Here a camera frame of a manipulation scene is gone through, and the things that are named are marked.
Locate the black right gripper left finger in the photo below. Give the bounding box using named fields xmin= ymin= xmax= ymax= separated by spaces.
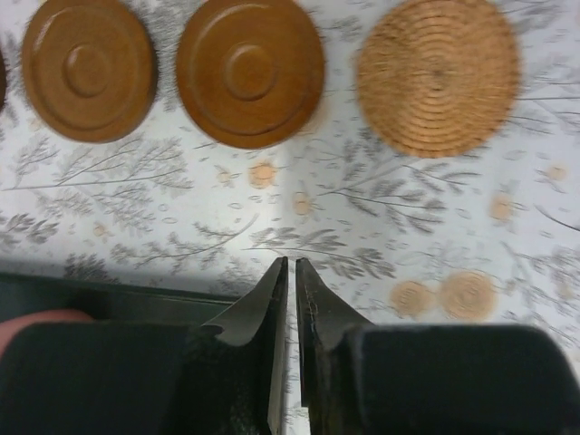
xmin=180 ymin=257 xmax=288 ymax=434

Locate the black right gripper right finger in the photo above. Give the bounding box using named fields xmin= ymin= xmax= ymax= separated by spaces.
xmin=295 ymin=258 xmax=372 ymax=434

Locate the brown wooden coaster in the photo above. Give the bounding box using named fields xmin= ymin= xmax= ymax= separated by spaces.
xmin=0 ymin=51 xmax=7 ymax=112
xmin=176 ymin=1 xmax=325 ymax=150
xmin=21 ymin=1 xmax=158 ymax=143

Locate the woven rattan coaster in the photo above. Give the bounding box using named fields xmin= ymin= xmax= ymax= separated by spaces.
xmin=356 ymin=1 xmax=521 ymax=158

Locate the pink ceramic mug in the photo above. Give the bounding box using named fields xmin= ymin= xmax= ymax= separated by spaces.
xmin=0 ymin=309 xmax=95 ymax=357

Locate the black plastic tray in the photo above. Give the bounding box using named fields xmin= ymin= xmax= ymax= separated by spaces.
xmin=1 ymin=273 xmax=237 ymax=325

